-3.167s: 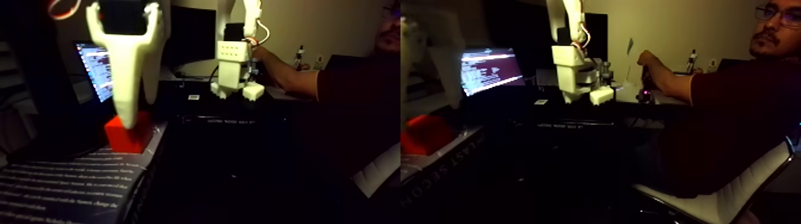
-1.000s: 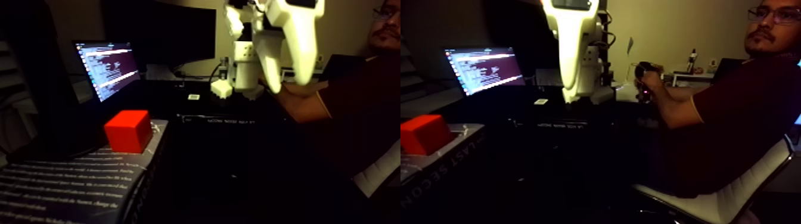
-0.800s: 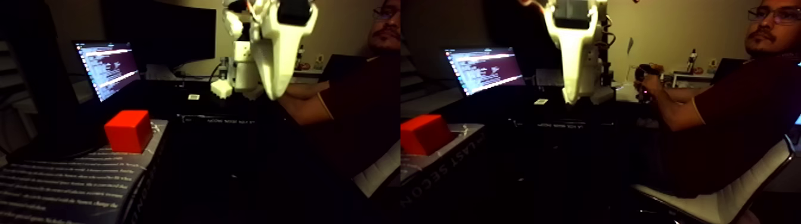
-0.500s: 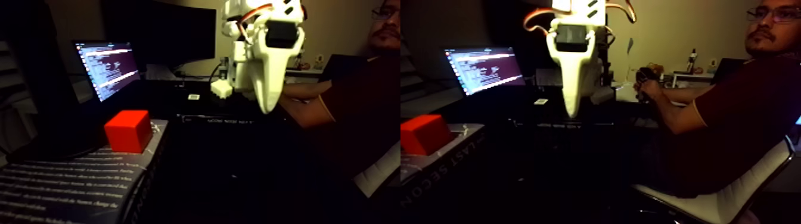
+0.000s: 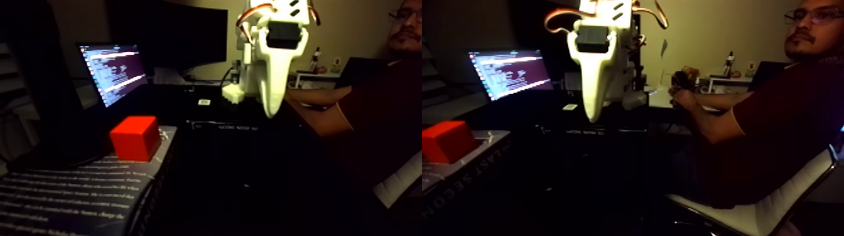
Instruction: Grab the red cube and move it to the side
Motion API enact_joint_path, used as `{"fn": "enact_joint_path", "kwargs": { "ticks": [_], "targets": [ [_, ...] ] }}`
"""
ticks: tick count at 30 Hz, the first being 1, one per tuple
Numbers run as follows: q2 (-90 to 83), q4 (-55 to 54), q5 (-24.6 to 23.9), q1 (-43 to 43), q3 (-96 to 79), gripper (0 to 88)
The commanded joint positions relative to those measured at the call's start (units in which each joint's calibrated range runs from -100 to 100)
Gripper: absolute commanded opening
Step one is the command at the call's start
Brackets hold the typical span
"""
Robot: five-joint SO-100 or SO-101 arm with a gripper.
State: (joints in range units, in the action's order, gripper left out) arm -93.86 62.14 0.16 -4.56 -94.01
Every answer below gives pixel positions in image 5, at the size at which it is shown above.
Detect thin black box white lettering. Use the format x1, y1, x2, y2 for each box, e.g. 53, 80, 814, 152
187, 120, 273, 132

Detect person's right hand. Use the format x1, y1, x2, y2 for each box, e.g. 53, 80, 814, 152
671, 88, 700, 114

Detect dark-framed glasses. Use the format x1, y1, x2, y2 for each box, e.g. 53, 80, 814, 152
784, 8, 844, 26

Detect black monitor with round base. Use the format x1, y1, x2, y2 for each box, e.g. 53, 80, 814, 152
0, 0, 125, 171

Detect red cube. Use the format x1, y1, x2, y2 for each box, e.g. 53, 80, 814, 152
109, 115, 161, 163

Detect person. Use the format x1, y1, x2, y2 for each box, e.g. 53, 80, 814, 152
671, 0, 844, 210

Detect white chair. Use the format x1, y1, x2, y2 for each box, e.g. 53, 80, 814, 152
666, 141, 844, 236

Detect red orange servo cable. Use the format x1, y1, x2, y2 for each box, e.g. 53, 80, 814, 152
235, 0, 322, 40

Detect open laptop with lit screen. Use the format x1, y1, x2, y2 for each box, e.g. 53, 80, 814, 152
77, 43, 159, 110

